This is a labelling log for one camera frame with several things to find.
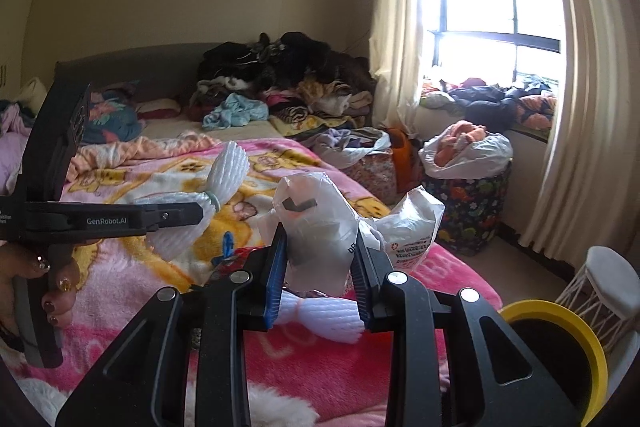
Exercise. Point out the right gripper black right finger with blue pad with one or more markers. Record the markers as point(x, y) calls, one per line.
point(455, 361)

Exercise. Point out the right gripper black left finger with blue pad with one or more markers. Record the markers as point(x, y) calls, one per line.
point(141, 377)

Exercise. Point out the white foam net bundle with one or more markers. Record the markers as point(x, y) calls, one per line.
point(335, 319)

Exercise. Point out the white foam net with band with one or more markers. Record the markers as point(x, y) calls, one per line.
point(224, 179)

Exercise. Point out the white plastic bag trash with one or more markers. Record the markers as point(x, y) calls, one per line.
point(322, 227)

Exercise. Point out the yellow rimmed black trash bin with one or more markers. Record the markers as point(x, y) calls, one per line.
point(567, 347)

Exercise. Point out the left hand painted nails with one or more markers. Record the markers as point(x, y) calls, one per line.
point(23, 270)

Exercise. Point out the floral dark blue pillow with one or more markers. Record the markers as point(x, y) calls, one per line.
point(112, 115)

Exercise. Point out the dinosaur print laundry basket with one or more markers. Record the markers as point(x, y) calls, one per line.
point(472, 210)

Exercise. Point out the grey bed headboard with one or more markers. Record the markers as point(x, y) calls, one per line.
point(167, 71)

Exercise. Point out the cream curtain right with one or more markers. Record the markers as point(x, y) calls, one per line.
point(589, 193)

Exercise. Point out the cream curtain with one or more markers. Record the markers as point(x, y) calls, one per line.
point(589, 193)
point(395, 47)

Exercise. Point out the light blue garment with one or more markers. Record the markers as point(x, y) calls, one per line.
point(235, 111)

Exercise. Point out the white bag of clothes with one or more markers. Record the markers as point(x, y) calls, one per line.
point(466, 151)

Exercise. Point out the orange bag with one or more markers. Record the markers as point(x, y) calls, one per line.
point(408, 167)

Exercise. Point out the pile of clothes on bed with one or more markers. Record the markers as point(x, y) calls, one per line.
point(308, 86)

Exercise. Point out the pink floral fabric basket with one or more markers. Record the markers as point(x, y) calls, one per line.
point(377, 174)

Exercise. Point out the clothes on window sill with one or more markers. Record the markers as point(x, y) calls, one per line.
point(527, 103)

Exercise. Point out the cream curtain left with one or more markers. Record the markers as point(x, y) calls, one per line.
point(395, 47)

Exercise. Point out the white wire stool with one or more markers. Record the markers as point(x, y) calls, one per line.
point(604, 293)

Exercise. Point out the window frame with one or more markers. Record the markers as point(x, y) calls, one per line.
point(500, 41)

